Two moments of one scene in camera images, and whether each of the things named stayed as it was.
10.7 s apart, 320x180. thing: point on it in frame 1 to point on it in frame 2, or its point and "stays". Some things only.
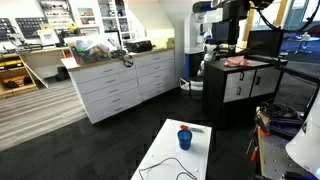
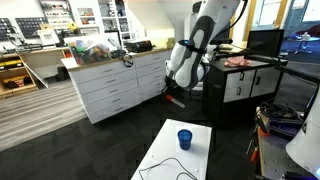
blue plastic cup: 185,138 stays
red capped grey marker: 185,127 to 169,97
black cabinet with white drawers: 232,94 stays
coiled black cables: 277,107 stays
